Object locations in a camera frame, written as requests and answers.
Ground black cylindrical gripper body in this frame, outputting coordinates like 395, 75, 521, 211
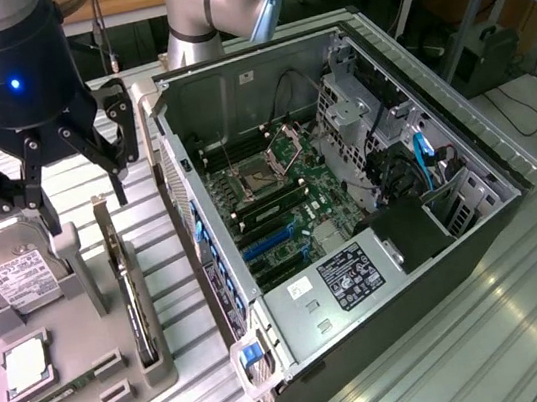
0, 0, 104, 151

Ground green graphics card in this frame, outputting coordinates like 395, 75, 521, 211
89, 188, 167, 374

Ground black stand legs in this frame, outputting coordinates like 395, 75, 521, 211
65, 30, 111, 56

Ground thin metal locking lever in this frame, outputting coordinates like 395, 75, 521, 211
219, 130, 239, 176

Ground silver hard disk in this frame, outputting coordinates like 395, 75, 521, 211
0, 210, 79, 319

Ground CPU socket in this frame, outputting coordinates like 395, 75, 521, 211
235, 157, 278, 199

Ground metal socket cover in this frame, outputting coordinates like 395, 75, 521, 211
262, 123, 307, 178

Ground black labelled RAM stick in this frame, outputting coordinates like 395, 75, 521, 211
232, 187, 314, 232

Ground blue expansion slot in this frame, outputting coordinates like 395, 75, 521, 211
240, 225, 299, 262

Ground silver CPU chip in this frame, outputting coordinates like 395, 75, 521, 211
0, 337, 54, 394

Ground grey parts rack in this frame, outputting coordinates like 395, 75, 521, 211
0, 208, 183, 402

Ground green motherboard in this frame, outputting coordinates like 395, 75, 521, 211
190, 111, 380, 301

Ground perforated metal disk bay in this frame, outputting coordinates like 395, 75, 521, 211
308, 55, 449, 203

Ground silver chipset heatsink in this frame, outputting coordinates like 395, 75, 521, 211
312, 222, 352, 251

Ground green RAM stick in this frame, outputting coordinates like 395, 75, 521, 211
21, 368, 102, 402

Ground grey power supply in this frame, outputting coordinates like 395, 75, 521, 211
253, 221, 421, 369

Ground black plastic shroud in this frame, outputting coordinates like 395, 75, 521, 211
367, 188, 461, 279

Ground slotted metal disk bay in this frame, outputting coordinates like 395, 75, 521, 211
418, 158, 529, 242

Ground open PC case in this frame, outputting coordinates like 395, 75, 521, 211
124, 0, 537, 402

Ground black box device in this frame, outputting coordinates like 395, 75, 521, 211
444, 20, 527, 102

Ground black looped wire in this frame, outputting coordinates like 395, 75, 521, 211
267, 66, 323, 121

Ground blue case handle tab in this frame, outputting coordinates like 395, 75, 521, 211
239, 344, 263, 368

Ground blue wire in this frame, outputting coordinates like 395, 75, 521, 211
411, 131, 440, 199

